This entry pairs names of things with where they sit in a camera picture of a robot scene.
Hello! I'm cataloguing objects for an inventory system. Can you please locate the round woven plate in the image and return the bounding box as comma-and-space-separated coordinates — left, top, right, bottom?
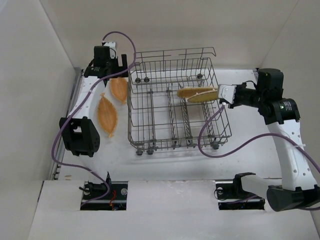
177, 86, 218, 99
187, 90, 218, 104

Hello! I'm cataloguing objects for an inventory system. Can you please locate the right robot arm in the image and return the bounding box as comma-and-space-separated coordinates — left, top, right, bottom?
229, 68, 320, 212

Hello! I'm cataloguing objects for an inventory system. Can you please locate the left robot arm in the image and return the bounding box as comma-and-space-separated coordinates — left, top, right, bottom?
61, 41, 128, 157

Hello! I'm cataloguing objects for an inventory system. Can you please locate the far fish-shaped woven plate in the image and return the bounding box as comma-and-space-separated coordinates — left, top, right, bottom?
110, 77, 128, 105

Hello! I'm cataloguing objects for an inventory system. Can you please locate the fish-shaped woven plate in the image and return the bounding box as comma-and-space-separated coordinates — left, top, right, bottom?
110, 77, 128, 105
97, 92, 118, 138

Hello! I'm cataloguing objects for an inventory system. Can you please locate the near fish-shaped woven plate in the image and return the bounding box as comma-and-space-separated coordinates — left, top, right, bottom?
97, 92, 118, 138

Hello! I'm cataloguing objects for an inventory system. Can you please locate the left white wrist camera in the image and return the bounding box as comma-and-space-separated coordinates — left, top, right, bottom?
102, 41, 117, 59

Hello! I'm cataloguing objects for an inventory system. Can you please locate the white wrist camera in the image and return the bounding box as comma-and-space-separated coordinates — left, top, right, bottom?
102, 41, 117, 59
217, 84, 237, 105

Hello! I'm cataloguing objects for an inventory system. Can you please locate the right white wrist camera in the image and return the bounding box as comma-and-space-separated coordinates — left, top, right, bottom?
217, 84, 237, 105

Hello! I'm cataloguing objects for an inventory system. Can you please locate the grey wire dish rack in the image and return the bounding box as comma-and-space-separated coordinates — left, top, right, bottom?
127, 47, 232, 156

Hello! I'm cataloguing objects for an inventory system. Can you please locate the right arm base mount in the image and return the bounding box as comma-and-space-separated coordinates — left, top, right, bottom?
213, 180, 266, 211

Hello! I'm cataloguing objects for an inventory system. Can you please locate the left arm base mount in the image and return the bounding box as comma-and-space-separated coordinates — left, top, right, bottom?
79, 173, 129, 211

